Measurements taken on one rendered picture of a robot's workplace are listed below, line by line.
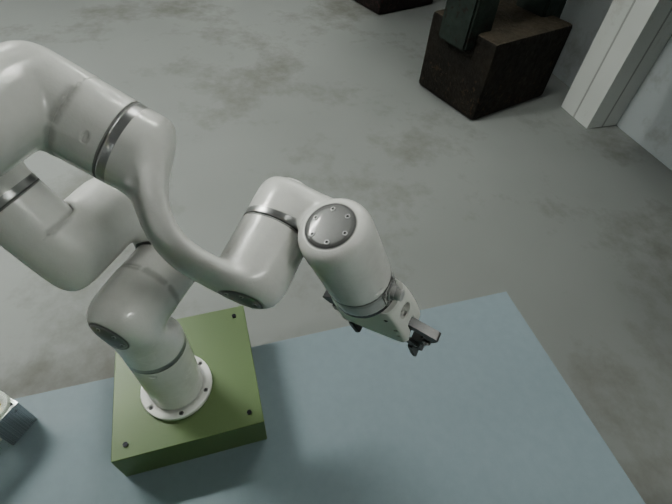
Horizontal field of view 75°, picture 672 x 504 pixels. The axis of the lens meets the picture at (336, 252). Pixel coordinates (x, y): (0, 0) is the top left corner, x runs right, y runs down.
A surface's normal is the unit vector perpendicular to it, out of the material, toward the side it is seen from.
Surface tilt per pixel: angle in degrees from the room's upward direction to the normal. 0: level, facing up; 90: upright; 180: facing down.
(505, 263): 0
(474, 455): 0
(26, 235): 63
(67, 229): 48
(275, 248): 34
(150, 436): 1
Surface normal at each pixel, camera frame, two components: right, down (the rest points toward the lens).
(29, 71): 0.70, -0.39
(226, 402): 0.04, -0.65
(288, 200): -0.04, -0.41
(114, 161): 0.02, 0.44
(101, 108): 0.38, -0.26
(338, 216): -0.25, -0.52
